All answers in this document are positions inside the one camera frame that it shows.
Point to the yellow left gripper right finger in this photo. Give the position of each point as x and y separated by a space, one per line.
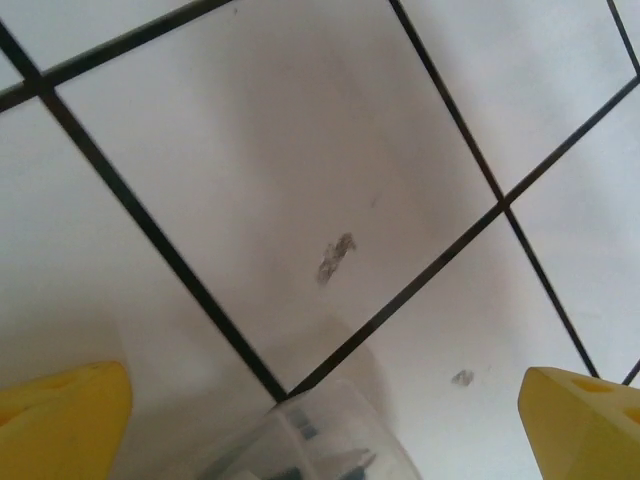
585 430

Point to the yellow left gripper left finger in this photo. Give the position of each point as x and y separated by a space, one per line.
60 425

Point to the small clear plastic box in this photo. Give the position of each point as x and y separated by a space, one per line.
310 440

